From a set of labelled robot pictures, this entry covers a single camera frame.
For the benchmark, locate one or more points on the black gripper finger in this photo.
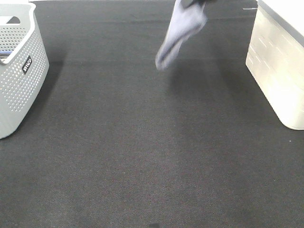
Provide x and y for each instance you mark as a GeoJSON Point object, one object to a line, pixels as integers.
{"type": "Point", "coordinates": [188, 2]}

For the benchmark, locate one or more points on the lavender towel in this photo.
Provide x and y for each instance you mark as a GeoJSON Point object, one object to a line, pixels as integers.
{"type": "Point", "coordinates": [185, 22]}

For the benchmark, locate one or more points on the white storage bin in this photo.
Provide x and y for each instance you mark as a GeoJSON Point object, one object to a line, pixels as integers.
{"type": "Point", "coordinates": [275, 58]}

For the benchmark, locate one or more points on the black table mat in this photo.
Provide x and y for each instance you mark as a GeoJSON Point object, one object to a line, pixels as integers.
{"type": "Point", "coordinates": [110, 142]}

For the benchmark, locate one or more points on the grey perforated laundry basket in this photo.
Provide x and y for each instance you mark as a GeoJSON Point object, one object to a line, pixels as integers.
{"type": "Point", "coordinates": [23, 63]}

